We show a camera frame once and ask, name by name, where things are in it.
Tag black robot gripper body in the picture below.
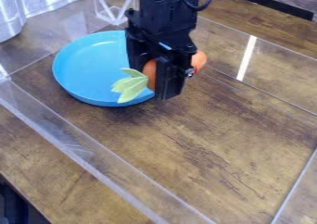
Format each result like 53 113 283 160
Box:
125 0 200 58

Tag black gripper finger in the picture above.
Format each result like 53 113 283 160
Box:
155 55 194 100
125 33 158 75

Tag orange toy carrot green leaves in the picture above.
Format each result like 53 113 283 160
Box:
109 49 208 105

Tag blue round plastic tray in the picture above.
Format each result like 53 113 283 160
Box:
52 31 155 107

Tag grey white patterned curtain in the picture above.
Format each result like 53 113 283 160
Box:
0 0 76 43

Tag clear acrylic corner bracket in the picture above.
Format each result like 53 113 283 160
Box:
92 0 139 26

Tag clear acrylic enclosure wall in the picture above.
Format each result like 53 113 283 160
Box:
0 0 317 224

